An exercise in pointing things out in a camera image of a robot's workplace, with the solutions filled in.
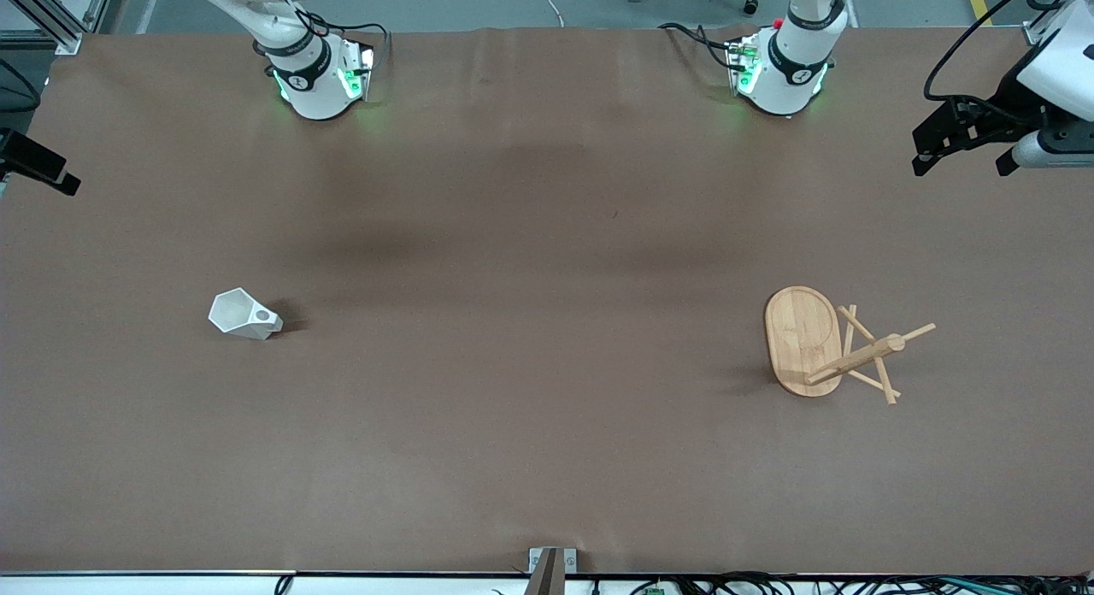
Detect white faceted cup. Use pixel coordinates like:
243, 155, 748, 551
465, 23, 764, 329
208, 287, 284, 341

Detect wooden cup rack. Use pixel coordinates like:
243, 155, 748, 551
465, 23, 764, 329
763, 286, 937, 406

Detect black hanging cable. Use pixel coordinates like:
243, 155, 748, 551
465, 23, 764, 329
0, 58, 42, 115

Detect aluminium frame profile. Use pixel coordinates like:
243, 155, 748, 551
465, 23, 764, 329
0, 0, 117, 56

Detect black left base cables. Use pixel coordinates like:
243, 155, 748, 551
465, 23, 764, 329
656, 21, 746, 73

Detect black base cables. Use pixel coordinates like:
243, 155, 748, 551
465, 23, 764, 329
295, 10, 391, 66
656, 21, 746, 73

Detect black right base cables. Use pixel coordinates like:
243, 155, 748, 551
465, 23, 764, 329
295, 10, 391, 66

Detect grey metal camera bracket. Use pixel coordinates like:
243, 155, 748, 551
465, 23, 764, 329
528, 547, 579, 595

